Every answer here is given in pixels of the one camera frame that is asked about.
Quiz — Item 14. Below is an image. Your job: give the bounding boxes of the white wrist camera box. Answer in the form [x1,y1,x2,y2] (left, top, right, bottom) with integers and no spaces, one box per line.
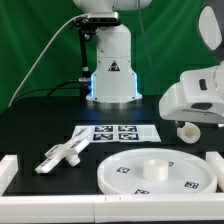
[180,64,224,117]

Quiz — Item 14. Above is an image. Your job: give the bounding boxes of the white fence bar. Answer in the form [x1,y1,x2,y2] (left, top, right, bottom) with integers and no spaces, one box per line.
[0,193,224,224]
[206,152,224,193]
[0,155,18,197]

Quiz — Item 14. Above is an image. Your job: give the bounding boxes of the marker tag sheet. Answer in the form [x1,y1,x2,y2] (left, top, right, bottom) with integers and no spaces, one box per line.
[73,124,162,143]

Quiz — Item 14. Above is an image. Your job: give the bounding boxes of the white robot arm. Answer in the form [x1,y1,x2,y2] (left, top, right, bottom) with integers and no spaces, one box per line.
[73,0,224,124]

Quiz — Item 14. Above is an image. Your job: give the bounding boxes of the black camera on stand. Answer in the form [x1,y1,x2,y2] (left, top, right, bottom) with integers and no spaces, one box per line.
[69,12,121,98]

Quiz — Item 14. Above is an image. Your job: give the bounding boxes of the white left fence bar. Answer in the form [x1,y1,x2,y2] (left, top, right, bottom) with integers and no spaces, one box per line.
[0,155,18,197]

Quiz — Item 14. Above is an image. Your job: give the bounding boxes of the white cross table base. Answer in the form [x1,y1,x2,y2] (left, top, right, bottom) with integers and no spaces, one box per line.
[35,127,92,174]

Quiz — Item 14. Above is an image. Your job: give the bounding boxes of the white camera cable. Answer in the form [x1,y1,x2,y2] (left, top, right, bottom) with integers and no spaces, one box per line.
[8,13,88,107]

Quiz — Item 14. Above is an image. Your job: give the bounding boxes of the white round table top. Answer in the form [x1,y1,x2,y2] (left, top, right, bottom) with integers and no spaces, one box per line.
[97,148,218,194]

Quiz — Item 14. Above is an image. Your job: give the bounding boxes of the white right fence bar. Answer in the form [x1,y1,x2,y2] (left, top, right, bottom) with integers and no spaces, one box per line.
[206,152,224,193]

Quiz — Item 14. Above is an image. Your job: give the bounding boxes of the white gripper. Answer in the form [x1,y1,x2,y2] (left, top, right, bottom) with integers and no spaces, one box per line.
[158,82,224,125]

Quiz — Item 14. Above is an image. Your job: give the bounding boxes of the white front fence bar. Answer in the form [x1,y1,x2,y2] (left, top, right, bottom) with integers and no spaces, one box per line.
[0,193,224,224]

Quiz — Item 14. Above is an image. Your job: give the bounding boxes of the black cable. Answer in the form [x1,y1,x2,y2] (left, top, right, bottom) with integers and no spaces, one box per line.
[13,79,88,103]

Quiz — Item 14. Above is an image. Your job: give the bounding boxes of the green backdrop curtain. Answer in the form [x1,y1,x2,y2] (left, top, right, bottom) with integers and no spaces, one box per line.
[0,0,217,112]

